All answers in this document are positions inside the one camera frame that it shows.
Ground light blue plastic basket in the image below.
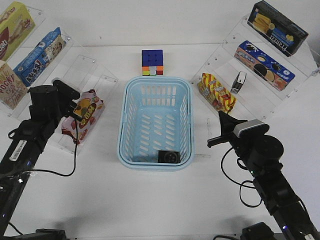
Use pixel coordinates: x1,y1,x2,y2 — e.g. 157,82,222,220
117,76,195,172

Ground right black cable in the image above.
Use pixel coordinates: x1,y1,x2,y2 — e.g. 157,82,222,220
220,147,263,208

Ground multicolour puzzle cube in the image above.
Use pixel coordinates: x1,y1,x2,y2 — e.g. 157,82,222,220
141,49,164,76

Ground left black cable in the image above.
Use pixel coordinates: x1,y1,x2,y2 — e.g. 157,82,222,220
7,116,81,178

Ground right clear acrylic shelf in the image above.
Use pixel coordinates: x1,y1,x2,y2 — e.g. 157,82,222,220
189,13,320,126

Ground black cable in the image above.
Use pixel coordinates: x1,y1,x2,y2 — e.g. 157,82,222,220
220,147,263,208
7,116,81,178

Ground blue sandwich cookie box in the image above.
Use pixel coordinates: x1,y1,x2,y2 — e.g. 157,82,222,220
234,40,296,91

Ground black square marker tag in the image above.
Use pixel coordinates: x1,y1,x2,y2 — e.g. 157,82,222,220
157,150,181,164

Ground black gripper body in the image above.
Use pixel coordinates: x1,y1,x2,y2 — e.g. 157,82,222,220
230,131,250,159
52,78,83,121

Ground black Franzza cracker box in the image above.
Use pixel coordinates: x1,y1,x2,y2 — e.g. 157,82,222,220
247,0,309,57

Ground left clear acrylic shelf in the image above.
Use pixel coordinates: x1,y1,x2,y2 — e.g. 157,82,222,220
0,6,119,154

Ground blue cookie bag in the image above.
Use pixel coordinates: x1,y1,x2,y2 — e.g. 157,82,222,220
13,27,66,87

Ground Pocky stick box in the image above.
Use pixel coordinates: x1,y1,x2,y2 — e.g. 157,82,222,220
0,60,28,110

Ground clear acrylic shelf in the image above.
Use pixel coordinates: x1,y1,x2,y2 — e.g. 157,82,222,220
189,13,320,126
0,6,119,154

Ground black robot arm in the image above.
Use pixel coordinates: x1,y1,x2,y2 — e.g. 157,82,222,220
207,110,320,240
0,78,82,237

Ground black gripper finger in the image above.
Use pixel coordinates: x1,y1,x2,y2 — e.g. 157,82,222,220
218,110,247,133
207,134,236,148

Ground yellow green wafer box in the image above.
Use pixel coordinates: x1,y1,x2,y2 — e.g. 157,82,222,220
0,1,36,61

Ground small black silver packet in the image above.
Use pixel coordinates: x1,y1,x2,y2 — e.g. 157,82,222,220
230,71,247,94

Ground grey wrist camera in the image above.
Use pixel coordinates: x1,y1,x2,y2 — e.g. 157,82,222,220
233,119,270,138

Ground pink strawberry snack package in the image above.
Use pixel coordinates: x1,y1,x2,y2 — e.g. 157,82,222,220
61,89,105,145

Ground yellow red striped snack box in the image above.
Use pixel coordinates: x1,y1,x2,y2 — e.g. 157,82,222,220
197,73,237,114

